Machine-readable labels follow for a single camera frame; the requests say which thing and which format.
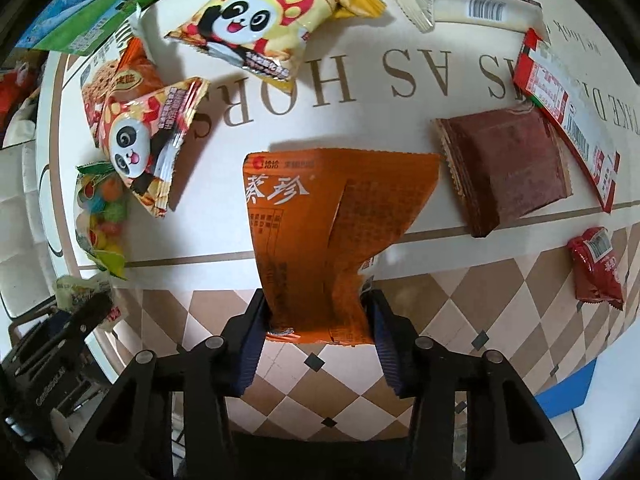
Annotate blue stool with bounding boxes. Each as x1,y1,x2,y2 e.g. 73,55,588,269
537,360,598,418

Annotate long red white packet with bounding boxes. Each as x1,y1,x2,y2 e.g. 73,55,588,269
512,27,621,213

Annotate orange chips packet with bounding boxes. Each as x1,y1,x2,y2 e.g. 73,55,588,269
80,37,166,148

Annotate red cloth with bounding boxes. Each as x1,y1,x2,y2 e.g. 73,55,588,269
0,60,43,131

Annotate white snack packet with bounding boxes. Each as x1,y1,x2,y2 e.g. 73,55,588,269
370,0,551,41

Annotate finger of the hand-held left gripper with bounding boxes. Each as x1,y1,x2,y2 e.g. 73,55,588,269
50,291,123,348

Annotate white padded chair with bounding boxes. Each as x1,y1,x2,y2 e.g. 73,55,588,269
0,140,66,321

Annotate brown wafer packet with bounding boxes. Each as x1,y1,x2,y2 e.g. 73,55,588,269
434,107,573,238

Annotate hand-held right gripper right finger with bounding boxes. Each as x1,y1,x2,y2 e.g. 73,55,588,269
362,287,583,480

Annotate small red snack packet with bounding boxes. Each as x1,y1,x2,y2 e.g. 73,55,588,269
566,227,626,311

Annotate yellow panda snack packet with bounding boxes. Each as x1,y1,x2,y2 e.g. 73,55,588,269
165,0,387,81

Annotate orange panda snack packet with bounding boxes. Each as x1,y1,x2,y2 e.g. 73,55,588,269
97,77,211,218

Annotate printed tablecloth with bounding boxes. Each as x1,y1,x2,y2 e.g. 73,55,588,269
35,0,640,441

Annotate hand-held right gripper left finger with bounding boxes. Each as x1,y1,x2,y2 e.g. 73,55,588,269
57,287,271,480

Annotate colourful candy balls packet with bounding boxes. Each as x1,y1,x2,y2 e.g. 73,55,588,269
74,160,132,281

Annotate green blue snack packet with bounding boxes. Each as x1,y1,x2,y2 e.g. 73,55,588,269
15,0,211,56

